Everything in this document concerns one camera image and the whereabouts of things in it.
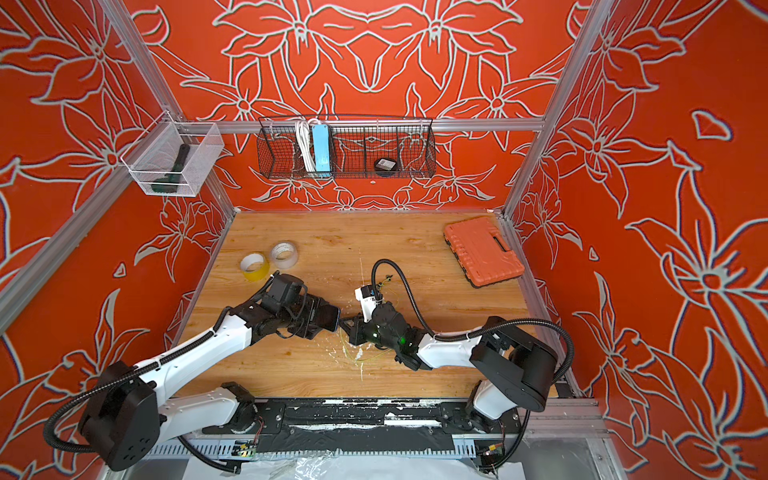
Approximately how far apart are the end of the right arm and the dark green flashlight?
60 centimetres

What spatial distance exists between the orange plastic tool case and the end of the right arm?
416 millimetres

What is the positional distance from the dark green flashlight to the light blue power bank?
0.40 m

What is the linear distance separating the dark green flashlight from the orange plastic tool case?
887mm

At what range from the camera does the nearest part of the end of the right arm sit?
2.22 ft

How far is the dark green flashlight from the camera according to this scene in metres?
0.79

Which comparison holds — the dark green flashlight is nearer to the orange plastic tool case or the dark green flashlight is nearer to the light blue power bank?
the light blue power bank

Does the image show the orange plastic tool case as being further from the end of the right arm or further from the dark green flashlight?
the dark green flashlight
